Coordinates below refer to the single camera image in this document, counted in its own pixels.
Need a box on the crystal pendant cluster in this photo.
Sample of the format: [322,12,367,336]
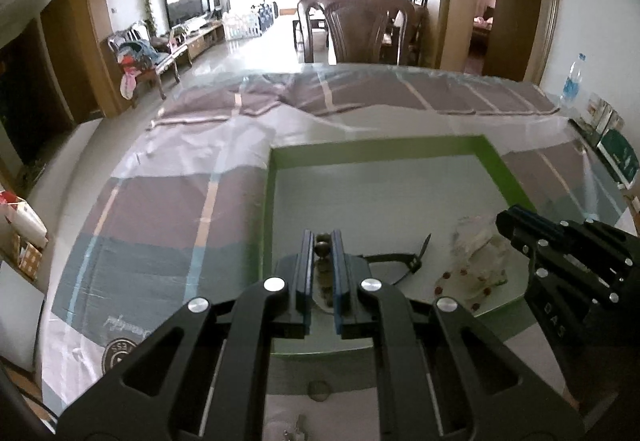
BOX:
[283,414,309,441]

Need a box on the dark metal ring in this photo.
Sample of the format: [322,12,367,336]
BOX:
[307,378,332,403]

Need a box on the dark olive bead bracelet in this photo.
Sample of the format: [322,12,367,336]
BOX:
[311,232,338,312]

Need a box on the green book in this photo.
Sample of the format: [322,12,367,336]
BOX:
[597,129,639,188]

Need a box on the plaid bed sheet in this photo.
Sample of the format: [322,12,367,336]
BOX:
[42,66,639,440]

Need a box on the green cardboard box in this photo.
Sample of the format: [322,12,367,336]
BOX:
[258,134,561,357]

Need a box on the plastic water bottle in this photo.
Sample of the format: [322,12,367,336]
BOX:
[560,53,586,106]

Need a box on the chair with clothes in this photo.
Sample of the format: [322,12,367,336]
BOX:
[106,26,193,108]

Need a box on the dark wooden chair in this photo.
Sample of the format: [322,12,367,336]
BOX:
[297,0,418,66]

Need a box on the red and white bead bracelet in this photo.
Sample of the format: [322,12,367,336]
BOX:
[433,264,501,312]

